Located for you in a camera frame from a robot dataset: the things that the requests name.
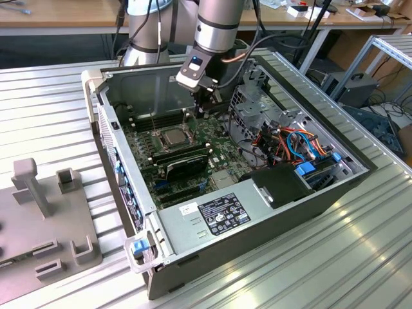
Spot silver CPU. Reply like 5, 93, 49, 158
163, 129, 189, 148

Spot CPU socket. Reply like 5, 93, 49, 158
154, 124, 199, 154

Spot silver drive cage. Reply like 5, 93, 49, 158
229, 62, 312, 144

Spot black RAM slot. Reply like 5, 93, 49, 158
129, 110, 189, 125
130, 113, 189, 128
128, 108, 187, 122
131, 115, 190, 131

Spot green motherboard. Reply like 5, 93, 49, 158
123, 107, 272, 209

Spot installed green RAM stick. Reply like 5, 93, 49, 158
149, 143, 213, 164

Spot small white box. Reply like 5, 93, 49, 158
285, 5, 307, 19

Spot black graphics card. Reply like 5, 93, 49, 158
162, 153, 209, 182

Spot silver chipset heat sink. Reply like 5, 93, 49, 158
210, 169, 235, 190

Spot black tripod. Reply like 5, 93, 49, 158
291, 0, 334, 70

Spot black expansion slot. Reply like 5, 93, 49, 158
160, 192, 194, 207
156, 185, 201, 200

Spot blue expansion slot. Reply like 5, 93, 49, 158
155, 180, 207, 192

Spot hard disk in blue carrier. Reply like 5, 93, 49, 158
294, 153, 345, 192

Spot black plastic shroud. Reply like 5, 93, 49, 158
241, 162, 315, 211

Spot brown cardboard box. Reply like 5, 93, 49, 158
328, 30, 403, 83

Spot white barcode label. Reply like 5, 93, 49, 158
178, 201, 200, 217

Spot black power supply label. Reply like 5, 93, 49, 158
197, 192, 252, 236

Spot dark equipment case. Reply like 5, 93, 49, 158
337, 72, 380, 109

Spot open cardboard box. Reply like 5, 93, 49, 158
346, 2, 392, 23

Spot dark blue bag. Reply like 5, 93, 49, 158
342, 104, 405, 158

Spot long wooden desk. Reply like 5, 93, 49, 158
0, 0, 412, 37

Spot silver power supply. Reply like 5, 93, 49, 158
153, 179, 275, 257

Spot open grey PC case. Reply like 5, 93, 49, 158
80, 47, 379, 302

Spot blue plastic latch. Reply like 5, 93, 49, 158
131, 239, 149, 258

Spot flat brown cardboard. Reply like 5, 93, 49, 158
388, 0, 412, 21

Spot grey parts rack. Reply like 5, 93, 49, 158
0, 157, 104, 299

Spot spare green RAM stick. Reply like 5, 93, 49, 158
0, 253, 35, 268

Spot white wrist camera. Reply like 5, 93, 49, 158
175, 55, 214, 89

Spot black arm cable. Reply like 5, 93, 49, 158
112, 0, 127, 61
214, 0, 310, 88

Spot orange wire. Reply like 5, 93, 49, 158
278, 127, 332, 156

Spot red yellow power wires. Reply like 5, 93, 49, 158
252, 127, 290, 167

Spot blue wire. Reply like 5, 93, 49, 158
285, 131, 323, 162

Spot aluminium profile frame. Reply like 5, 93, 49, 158
331, 33, 412, 102

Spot clear plastic handle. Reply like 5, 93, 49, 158
123, 230, 164, 275

